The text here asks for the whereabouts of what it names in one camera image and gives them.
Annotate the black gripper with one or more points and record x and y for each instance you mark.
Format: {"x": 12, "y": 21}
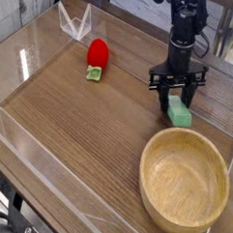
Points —
{"x": 162, "y": 78}

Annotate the green stick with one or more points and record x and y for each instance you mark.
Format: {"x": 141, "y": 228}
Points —
{"x": 178, "y": 113}

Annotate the brown wooden bowl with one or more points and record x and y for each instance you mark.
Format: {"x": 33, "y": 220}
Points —
{"x": 183, "y": 180}

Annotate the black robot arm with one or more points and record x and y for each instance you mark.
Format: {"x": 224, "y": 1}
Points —
{"x": 188, "y": 18}

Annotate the background table leg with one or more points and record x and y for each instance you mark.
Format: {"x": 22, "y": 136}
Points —
{"x": 224, "y": 35}

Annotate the red plush strawberry toy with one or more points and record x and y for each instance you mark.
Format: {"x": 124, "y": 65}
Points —
{"x": 97, "y": 57}

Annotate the clear acrylic corner bracket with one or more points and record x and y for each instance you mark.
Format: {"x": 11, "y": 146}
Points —
{"x": 75, "y": 27}

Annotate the clear acrylic tray wall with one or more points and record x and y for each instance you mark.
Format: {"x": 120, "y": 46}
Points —
{"x": 57, "y": 194}

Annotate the black table leg frame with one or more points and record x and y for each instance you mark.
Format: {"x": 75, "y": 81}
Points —
{"x": 14, "y": 221}

